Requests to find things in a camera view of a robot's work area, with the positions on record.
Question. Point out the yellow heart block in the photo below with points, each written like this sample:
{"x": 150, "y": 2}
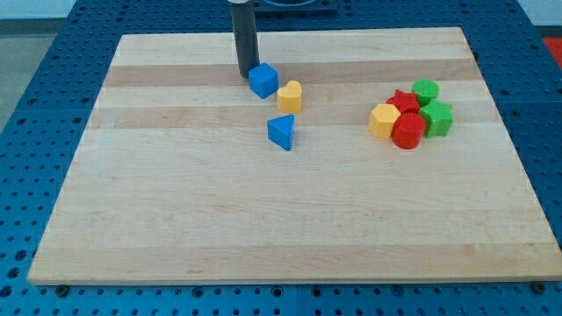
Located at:
{"x": 289, "y": 97}

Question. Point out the yellow hexagon block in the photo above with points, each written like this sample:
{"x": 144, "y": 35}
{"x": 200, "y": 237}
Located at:
{"x": 382, "y": 120}

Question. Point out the blue cube block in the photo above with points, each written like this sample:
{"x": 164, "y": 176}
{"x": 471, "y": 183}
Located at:
{"x": 263, "y": 80}

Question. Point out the blue triangle block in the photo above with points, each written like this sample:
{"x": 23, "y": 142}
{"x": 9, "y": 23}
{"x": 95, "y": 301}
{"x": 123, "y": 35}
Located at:
{"x": 281, "y": 131}

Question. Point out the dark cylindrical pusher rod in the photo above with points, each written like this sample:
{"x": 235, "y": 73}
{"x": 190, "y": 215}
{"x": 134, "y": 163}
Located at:
{"x": 245, "y": 35}

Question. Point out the wooden board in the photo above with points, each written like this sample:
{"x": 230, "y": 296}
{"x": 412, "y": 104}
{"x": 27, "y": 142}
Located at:
{"x": 175, "y": 181}

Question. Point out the red star block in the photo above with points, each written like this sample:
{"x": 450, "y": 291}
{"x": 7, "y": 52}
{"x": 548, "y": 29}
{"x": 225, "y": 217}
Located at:
{"x": 405, "y": 102}

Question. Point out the green star block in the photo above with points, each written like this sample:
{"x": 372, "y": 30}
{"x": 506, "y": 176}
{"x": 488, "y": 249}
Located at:
{"x": 438, "y": 117}

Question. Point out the red cylinder block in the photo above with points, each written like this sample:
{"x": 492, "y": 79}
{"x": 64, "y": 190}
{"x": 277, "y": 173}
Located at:
{"x": 408, "y": 130}

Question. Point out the green cylinder block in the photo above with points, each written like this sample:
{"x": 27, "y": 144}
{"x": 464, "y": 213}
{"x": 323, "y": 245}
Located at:
{"x": 426, "y": 90}

